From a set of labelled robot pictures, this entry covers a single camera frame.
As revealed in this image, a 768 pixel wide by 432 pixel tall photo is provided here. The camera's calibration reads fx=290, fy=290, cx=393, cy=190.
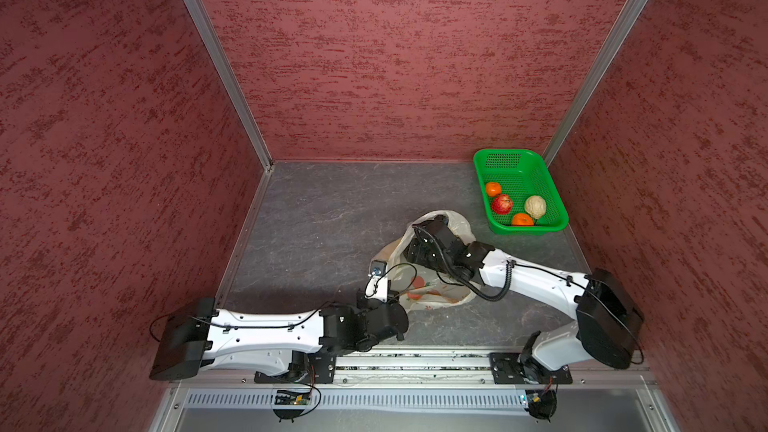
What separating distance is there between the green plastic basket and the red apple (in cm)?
1

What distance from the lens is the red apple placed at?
1.03 metres

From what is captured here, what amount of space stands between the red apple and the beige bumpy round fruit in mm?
69

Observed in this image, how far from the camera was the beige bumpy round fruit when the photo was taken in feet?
3.35

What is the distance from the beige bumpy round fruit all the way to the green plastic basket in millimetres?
18

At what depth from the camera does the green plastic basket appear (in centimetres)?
A: 95
